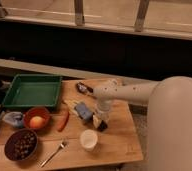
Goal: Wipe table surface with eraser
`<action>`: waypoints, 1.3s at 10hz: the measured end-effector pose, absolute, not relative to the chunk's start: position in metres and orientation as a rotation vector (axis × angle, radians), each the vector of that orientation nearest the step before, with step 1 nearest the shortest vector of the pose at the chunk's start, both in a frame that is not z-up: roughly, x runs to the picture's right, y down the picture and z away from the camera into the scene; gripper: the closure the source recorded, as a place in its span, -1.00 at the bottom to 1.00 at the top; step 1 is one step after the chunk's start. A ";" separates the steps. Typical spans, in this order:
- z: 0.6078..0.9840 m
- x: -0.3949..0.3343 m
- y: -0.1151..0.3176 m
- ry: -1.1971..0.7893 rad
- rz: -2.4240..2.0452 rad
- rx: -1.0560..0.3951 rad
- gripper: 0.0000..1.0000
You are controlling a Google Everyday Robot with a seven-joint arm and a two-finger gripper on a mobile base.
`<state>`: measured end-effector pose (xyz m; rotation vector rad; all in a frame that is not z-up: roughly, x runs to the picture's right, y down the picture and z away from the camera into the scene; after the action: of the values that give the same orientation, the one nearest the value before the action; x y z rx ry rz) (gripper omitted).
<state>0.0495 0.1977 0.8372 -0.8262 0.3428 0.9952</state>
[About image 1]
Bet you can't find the yellow round fruit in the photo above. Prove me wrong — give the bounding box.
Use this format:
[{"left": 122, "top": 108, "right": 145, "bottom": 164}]
[{"left": 29, "top": 116, "right": 44, "bottom": 129}]

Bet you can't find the blue crumpled cloth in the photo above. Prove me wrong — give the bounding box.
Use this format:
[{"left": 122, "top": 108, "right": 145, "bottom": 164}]
[{"left": 3, "top": 112, "right": 24, "bottom": 128}]

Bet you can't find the orange bowl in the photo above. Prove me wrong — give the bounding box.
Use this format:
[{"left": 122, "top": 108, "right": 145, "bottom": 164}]
[{"left": 24, "top": 107, "right": 50, "bottom": 130}]

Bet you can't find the silver fork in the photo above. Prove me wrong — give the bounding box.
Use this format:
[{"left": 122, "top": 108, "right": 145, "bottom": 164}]
[{"left": 40, "top": 140, "right": 68, "bottom": 168}]

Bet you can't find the light wooden stick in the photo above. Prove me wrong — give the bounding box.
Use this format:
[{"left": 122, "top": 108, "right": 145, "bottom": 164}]
[{"left": 64, "top": 100, "right": 79, "bottom": 116}]

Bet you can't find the white paper cup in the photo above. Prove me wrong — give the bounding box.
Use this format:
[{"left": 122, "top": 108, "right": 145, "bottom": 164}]
[{"left": 80, "top": 129, "right": 98, "bottom": 151}]

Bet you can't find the green plastic tray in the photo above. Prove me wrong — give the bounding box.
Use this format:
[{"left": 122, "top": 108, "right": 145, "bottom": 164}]
[{"left": 2, "top": 74, "right": 62, "bottom": 109}]

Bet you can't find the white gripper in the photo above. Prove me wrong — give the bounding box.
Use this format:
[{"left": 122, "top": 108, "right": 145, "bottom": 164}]
[{"left": 93, "top": 100, "right": 111, "bottom": 128}]

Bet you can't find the black eraser block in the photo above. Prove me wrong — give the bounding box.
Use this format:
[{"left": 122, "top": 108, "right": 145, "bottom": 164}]
[{"left": 96, "top": 119, "right": 108, "bottom": 131}]

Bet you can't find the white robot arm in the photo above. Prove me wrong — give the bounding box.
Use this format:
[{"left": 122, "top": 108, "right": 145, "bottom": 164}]
[{"left": 93, "top": 76, "right": 192, "bottom": 171}]

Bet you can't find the red chili pepper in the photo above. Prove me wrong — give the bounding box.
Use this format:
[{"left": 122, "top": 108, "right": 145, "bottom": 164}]
[{"left": 57, "top": 110, "right": 69, "bottom": 132}]

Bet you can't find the dark bowl with snacks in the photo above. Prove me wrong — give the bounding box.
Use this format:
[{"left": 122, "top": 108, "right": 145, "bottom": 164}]
[{"left": 4, "top": 129, "right": 38, "bottom": 161}]

